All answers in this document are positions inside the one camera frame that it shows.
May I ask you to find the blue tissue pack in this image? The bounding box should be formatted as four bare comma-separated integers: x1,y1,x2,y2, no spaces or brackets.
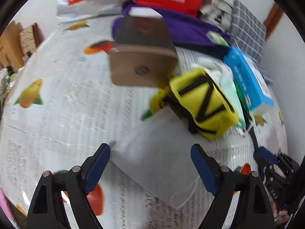
223,47,274,116

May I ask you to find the mint green cloth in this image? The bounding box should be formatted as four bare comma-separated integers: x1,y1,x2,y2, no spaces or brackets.
220,76,246,129

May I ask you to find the yellow black mesh pouch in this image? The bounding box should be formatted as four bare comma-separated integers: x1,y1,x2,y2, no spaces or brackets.
149,67,239,141

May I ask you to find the white dust bag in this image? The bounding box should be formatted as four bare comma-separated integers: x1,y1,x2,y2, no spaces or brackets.
111,108,199,209

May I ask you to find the green wet wipe packet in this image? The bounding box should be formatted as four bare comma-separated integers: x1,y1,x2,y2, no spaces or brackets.
206,31,229,47

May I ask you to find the grey checked cushion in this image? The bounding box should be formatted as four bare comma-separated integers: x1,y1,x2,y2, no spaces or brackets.
229,0,273,85

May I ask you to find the purple cloth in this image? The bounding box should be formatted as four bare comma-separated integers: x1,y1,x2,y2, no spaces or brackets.
112,1,232,60

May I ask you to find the beige backpack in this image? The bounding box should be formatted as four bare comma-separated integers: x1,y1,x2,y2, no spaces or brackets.
197,0,233,31

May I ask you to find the green and gold box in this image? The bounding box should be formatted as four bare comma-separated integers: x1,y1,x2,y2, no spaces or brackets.
109,16,178,88

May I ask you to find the white sponge block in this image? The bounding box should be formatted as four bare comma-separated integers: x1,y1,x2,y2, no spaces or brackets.
128,7,163,20

